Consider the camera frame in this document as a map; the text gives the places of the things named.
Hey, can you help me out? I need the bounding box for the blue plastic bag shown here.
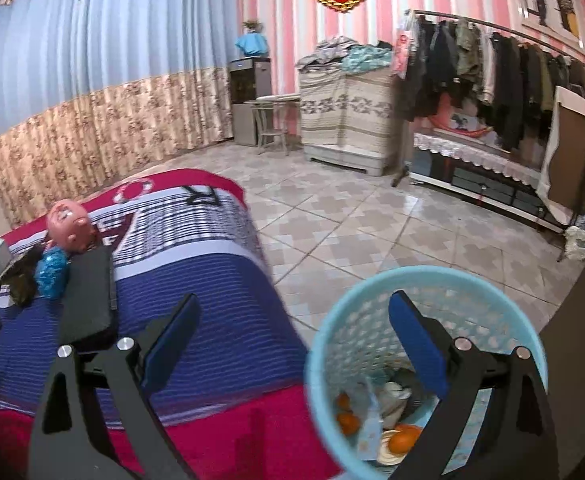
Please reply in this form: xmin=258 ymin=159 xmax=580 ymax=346
xmin=34 ymin=247 xmax=69 ymax=300

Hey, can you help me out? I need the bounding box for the whole orange fruit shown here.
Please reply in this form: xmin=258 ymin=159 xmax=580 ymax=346
xmin=388 ymin=424 xmax=422 ymax=455

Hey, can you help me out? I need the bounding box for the cream round bowl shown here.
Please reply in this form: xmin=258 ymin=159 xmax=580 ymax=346
xmin=376 ymin=430 xmax=405 ymax=467

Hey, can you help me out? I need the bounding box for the white paper wrapper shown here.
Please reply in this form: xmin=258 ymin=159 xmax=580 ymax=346
xmin=356 ymin=377 xmax=382 ymax=462

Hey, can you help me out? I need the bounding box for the black flat case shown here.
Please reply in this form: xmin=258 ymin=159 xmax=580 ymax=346
xmin=58 ymin=246 xmax=118 ymax=352

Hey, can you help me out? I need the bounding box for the striped blue red bedspread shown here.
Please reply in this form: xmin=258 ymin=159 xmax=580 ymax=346
xmin=0 ymin=169 xmax=339 ymax=479

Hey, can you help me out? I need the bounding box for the light blue laundry basket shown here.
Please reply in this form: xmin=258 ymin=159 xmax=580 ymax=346
xmin=304 ymin=266 xmax=548 ymax=479

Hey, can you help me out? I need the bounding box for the blue and floral curtain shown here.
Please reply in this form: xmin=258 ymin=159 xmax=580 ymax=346
xmin=0 ymin=0 xmax=237 ymax=226

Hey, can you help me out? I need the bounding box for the low tv cabinet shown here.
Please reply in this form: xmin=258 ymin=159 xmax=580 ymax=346
xmin=411 ymin=131 xmax=563 ymax=233

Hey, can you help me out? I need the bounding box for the brown board with white edge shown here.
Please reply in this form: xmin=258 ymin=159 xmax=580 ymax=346
xmin=536 ymin=87 xmax=585 ymax=226

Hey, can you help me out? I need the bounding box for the grey water dispenser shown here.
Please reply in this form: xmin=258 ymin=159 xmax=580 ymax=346
xmin=228 ymin=58 xmax=272 ymax=146

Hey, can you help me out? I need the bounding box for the patterned cloth covered cabinet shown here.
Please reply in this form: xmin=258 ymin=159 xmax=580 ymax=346
xmin=300 ymin=68 xmax=397 ymax=177

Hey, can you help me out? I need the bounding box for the blue cloth covered bottle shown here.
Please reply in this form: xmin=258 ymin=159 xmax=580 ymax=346
xmin=235 ymin=32 xmax=270 ymax=58

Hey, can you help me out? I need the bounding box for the clothes rack with garments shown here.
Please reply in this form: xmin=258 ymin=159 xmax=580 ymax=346
xmin=392 ymin=9 xmax=585 ymax=185

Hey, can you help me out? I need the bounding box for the pile of folded clothes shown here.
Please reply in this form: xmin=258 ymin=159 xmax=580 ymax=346
xmin=295 ymin=36 xmax=392 ymax=74

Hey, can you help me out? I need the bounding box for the framed couple picture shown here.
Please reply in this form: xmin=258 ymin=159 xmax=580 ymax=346
xmin=520 ymin=0 xmax=585 ymax=54

